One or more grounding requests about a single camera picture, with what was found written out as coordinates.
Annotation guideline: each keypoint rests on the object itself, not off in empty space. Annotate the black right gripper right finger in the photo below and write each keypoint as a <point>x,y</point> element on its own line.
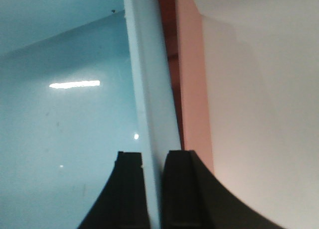
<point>192,198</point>

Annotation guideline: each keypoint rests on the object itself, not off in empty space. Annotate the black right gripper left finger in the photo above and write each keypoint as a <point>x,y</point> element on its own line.
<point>122,204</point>

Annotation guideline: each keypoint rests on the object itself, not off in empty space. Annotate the light blue plastic box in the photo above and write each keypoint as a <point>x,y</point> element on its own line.
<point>80,81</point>

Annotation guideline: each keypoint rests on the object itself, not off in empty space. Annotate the pink plastic box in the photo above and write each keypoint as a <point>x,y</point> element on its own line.
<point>183,35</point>

